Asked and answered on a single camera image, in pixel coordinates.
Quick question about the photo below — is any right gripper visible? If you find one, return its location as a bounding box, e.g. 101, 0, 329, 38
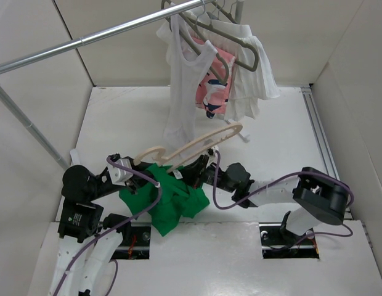
173, 154, 235, 193

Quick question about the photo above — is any green t shirt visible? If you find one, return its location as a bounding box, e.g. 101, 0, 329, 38
119, 164, 210, 236

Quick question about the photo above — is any wooden hanger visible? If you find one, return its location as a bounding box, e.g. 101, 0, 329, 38
133, 122, 243, 173

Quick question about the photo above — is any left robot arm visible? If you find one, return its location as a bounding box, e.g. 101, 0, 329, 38
49, 154, 152, 295

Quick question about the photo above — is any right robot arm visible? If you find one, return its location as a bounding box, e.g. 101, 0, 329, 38
181, 151, 354, 249

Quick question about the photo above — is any grey hanger front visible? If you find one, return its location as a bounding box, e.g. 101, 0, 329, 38
160, 0, 230, 84

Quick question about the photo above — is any white rack foot right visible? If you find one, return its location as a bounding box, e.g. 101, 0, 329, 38
238, 126, 251, 143

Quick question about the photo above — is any pink patterned garment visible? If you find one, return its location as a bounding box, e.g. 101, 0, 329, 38
192, 37, 235, 119

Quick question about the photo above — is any white pleated skirt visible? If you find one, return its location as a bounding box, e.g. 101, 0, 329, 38
200, 20, 280, 121

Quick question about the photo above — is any white tank top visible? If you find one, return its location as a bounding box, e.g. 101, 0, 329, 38
156, 15, 217, 149

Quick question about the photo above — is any silver rack left pole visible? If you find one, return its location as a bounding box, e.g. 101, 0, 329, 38
0, 85, 69, 170

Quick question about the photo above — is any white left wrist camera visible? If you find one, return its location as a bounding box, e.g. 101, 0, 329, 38
107, 155, 134, 186

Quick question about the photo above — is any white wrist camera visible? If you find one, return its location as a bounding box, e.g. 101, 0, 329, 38
107, 155, 134, 186
207, 146, 219, 158

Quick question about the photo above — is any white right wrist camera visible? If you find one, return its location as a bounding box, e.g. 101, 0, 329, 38
207, 146, 219, 158

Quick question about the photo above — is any aluminium rail right edge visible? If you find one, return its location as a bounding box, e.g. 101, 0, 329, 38
300, 86, 354, 220

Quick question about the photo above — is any silver clothes rack rail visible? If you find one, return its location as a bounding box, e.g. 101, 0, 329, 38
0, 1, 213, 75

